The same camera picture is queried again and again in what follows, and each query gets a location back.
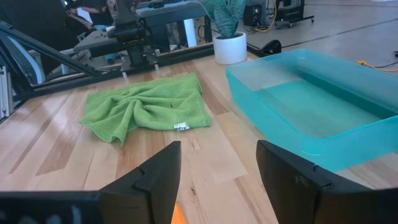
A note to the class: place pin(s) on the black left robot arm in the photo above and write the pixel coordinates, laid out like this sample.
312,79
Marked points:
130,34

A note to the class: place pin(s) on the orange microfibre towel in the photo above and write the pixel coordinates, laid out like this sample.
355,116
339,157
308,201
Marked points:
178,214

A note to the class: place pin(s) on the black wheeled cart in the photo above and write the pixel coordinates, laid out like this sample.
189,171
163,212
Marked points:
292,11

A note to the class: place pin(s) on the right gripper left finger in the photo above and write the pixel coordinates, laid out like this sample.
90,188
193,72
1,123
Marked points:
149,186

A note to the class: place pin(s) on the black computer tower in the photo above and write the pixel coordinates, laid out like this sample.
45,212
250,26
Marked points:
253,15

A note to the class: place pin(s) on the person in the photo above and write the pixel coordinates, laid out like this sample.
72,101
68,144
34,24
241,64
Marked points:
93,12

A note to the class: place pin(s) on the dark workstation table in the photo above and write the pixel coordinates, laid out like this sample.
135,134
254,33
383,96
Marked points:
171,14

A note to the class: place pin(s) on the grey office desk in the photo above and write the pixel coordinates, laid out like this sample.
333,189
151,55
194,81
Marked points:
93,42

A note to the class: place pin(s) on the green microfibre towel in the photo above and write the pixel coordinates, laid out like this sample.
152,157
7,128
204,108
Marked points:
149,105

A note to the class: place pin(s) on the white round plant pot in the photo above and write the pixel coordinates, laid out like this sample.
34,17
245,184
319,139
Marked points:
230,49

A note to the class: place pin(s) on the green snake plant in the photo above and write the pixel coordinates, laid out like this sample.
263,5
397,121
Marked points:
227,18

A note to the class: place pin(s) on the teal translucent plastic bin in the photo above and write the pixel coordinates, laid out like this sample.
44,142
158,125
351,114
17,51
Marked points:
311,118

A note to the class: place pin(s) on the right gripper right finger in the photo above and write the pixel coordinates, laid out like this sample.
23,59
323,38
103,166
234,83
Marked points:
295,193

